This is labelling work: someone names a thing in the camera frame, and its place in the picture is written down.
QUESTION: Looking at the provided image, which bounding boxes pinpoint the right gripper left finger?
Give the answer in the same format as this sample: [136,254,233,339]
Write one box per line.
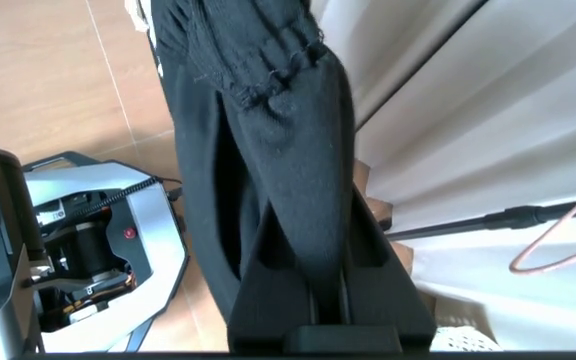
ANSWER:
[226,202,319,353]

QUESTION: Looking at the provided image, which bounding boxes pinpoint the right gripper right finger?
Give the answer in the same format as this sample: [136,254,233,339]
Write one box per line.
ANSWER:
[339,185,438,353]

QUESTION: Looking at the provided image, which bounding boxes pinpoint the black shorts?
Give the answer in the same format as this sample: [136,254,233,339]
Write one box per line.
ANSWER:
[124,0,358,327]

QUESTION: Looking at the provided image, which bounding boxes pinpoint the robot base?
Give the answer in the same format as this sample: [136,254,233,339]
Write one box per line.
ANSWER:
[0,73,192,354]

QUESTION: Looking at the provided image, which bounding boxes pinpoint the white laundry basket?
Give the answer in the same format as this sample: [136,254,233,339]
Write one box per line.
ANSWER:
[429,324,505,353]

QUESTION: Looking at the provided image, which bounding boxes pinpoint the pink clothes hanger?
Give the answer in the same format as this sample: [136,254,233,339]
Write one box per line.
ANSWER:
[508,181,576,276]

